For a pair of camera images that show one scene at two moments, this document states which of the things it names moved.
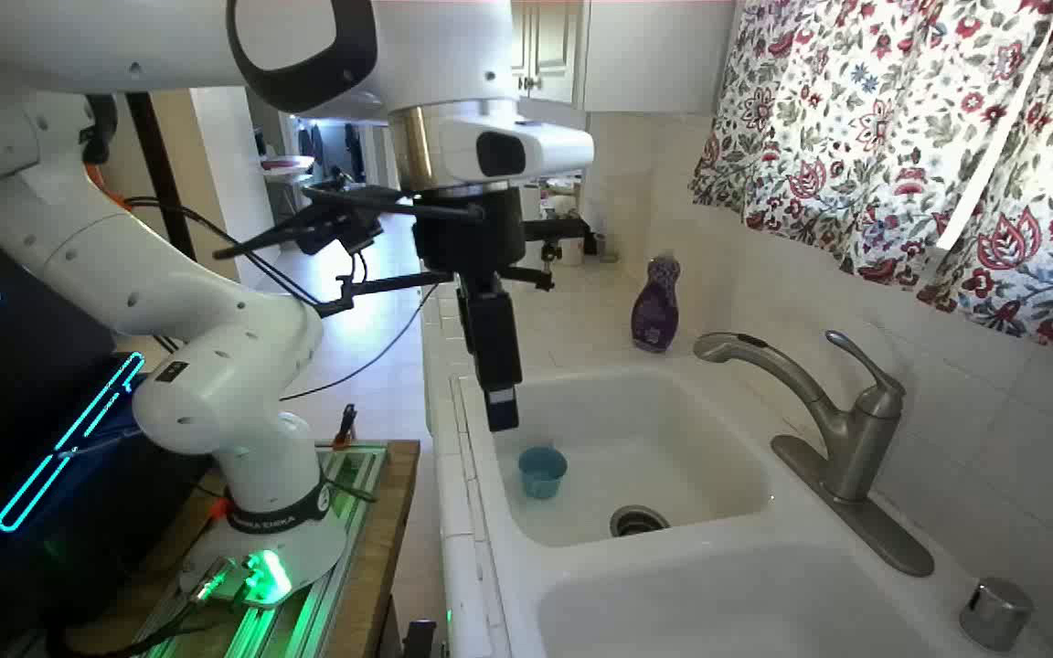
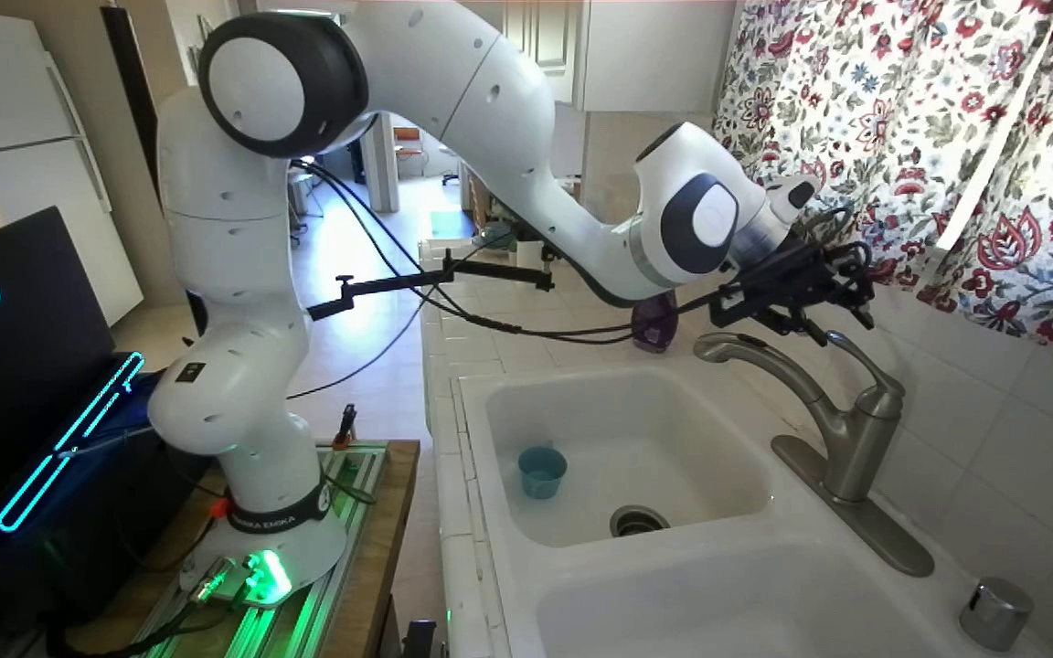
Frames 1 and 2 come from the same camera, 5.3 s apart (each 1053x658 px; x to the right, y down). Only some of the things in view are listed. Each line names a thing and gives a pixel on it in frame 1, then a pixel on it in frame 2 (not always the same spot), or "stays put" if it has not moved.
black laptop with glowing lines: [48, 486] stays put
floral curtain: [959, 147] stays put
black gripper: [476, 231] → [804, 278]
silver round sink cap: [995, 615] stays put
